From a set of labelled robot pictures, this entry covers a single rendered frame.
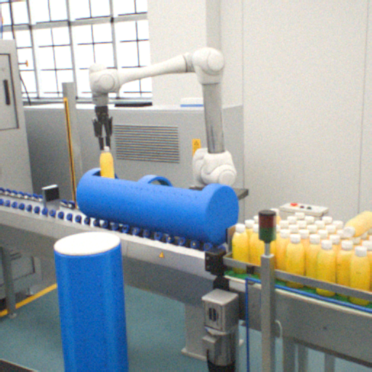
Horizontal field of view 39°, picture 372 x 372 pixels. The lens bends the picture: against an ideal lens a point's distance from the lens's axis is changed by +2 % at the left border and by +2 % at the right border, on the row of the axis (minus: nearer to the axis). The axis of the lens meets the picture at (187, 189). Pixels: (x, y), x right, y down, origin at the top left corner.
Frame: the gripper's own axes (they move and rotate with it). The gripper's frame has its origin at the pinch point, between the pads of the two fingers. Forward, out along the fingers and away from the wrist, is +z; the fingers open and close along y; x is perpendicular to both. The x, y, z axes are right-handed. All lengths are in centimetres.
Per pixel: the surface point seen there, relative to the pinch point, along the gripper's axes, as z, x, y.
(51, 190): 31, -50, 1
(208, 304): 55, 92, 36
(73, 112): -13, -64, -33
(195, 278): 58, 68, 13
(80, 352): 79, 43, 62
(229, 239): 39, 82, 5
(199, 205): 23, 72, 12
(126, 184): 18.7, 23.6, 9.3
